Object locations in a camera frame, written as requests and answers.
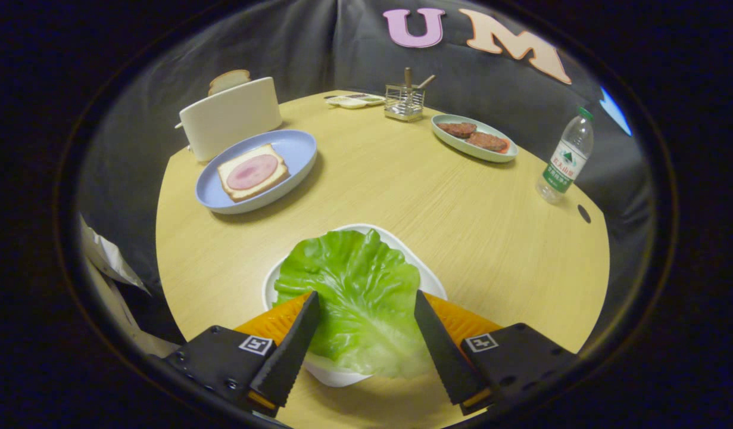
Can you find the wooden spoon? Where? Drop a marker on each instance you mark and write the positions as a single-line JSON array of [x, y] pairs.
[[427, 81]]

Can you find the clear plastic water bottle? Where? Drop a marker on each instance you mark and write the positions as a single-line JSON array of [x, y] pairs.
[[565, 161]]

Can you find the light beige clothing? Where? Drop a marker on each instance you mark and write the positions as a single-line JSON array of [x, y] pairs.
[[113, 262]]

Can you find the plain bread slice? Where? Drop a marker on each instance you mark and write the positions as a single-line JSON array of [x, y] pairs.
[[228, 79]]

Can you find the black backdrop cloth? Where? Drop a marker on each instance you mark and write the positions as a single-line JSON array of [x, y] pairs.
[[253, 42]]

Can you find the green lettuce leaf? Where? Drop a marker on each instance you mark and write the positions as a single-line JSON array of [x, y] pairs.
[[354, 298]]

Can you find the white divided condiment dish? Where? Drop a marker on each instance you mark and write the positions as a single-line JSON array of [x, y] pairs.
[[351, 102]]

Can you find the pink ham slice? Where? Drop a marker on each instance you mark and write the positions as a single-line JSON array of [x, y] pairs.
[[252, 171]]

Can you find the blue plate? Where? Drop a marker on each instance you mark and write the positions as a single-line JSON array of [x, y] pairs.
[[295, 152]]

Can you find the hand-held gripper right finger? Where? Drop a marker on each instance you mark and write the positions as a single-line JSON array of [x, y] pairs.
[[440, 351]]

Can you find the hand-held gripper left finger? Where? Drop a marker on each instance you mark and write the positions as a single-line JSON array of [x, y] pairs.
[[292, 351]]

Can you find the wooden stick utensil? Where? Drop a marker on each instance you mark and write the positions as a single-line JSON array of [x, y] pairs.
[[408, 77]]

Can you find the brown meat patty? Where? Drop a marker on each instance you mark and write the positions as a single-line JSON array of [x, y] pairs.
[[457, 128], [488, 142]]

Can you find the white toaster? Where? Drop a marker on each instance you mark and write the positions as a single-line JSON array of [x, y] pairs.
[[229, 119]]

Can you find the bread slice under ham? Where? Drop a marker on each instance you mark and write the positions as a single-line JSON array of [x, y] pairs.
[[232, 187]]

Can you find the white plate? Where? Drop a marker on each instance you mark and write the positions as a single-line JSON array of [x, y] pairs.
[[429, 280]]

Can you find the pale green plate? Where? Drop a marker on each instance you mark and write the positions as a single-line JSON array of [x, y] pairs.
[[488, 156]]

